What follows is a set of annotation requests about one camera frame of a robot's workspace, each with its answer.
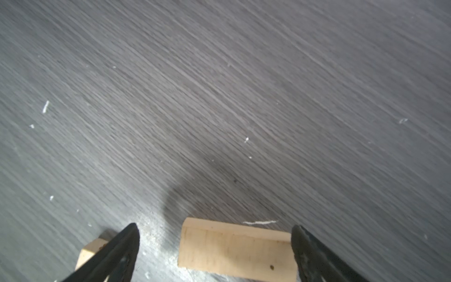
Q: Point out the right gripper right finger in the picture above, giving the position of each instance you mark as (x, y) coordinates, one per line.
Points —
(317, 263)

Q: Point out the natural wood block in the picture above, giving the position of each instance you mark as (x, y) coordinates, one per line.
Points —
(89, 251)
(235, 250)

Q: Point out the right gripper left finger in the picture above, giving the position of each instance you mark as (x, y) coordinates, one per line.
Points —
(114, 262)

